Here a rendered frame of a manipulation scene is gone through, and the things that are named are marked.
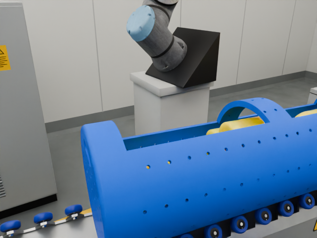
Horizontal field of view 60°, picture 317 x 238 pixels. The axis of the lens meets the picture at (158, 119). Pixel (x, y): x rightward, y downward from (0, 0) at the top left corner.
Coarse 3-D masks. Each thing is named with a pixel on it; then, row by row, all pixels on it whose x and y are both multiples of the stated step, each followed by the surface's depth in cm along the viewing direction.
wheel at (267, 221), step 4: (260, 208) 70; (264, 208) 70; (256, 212) 70; (260, 212) 70; (264, 212) 70; (268, 212) 70; (256, 216) 70; (260, 216) 69; (264, 216) 70; (268, 216) 70; (256, 220) 70; (260, 220) 69; (264, 220) 70; (268, 220) 70; (264, 224) 69
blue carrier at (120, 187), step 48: (96, 144) 51; (144, 144) 77; (192, 144) 55; (240, 144) 58; (288, 144) 61; (96, 192) 50; (144, 192) 49; (192, 192) 53; (240, 192) 57; (288, 192) 65
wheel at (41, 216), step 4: (44, 212) 69; (48, 212) 69; (36, 216) 68; (40, 216) 68; (44, 216) 68; (48, 216) 69; (52, 216) 70; (36, 220) 68; (40, 220) 68; (44, 220) 69; (48, 220) 70
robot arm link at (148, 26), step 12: (144, 12) 119; (156, 12) 122; (132, 24) 122; (144, 24) 116; (156, 24) 119; (168, 24) 129; (132, 36) 122; (144, 36) 120; (156, 36) 121; (168, 36) 126; (144, 48) 127; (156, 48) 125
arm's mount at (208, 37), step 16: (176, 32) 146; (192, 32) 137; (208, 32) 130; (192, 48) 132; (208, 48) 125; (192, 64) 126; (208, 64) 127; (176, 80) 127; (192, 80) 125; (208, 80) 131
